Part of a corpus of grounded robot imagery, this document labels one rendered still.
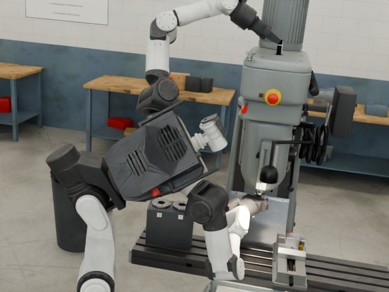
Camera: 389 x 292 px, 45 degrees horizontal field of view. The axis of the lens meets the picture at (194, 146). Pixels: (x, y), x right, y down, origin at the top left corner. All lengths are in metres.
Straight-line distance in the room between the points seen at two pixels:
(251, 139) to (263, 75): 0.33
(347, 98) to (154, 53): 0.93
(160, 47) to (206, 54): 4.53
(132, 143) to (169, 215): 0.72
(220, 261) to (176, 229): 0.57
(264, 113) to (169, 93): 0.43
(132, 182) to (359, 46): 4.98
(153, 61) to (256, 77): 0.39
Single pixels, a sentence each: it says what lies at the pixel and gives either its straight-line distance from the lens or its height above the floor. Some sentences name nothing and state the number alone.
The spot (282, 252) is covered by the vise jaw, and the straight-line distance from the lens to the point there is 2.20.
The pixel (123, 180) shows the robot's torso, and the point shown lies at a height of 1.49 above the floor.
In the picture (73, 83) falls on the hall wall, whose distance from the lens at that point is 6.92.
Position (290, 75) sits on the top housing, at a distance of 1.79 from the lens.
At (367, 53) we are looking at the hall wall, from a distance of 6.30.
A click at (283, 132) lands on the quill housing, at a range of 1.97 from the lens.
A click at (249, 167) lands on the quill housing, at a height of 1.42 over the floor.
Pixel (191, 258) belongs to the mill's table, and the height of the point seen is 0.94.
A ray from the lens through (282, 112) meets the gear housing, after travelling 1.91.
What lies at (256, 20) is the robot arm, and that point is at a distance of 1.93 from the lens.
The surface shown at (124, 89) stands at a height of 0.88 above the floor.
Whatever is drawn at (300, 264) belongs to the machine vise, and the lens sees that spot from 2.19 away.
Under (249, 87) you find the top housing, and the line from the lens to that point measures 1.80.
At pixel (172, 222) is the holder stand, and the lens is 2.25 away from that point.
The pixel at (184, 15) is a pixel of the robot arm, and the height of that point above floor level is 2.02.
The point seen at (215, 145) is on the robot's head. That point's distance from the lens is 1.72.
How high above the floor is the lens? 2.13
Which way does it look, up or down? 19 degrees down
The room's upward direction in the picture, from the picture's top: 5 degrees clockwise
